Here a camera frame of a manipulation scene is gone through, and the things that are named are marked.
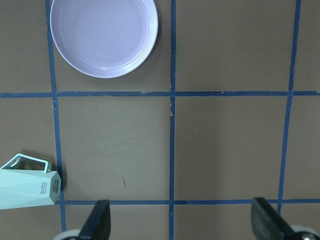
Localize lavender round plate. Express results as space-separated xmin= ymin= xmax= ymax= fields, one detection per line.
xmin=50 ymin=0 xmax=159 ymax=79

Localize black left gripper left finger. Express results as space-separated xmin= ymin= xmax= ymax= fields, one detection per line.
xmin=77 ymin=200 xmax=111 ymax=240

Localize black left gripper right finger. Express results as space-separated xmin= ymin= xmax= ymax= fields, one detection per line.
xmin=251 ymin=197 xmax=299 ymax=240

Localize mint green faceted cup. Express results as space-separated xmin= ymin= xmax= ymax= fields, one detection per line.
xmin=0 ymin=153 xmax=62 ymax=210

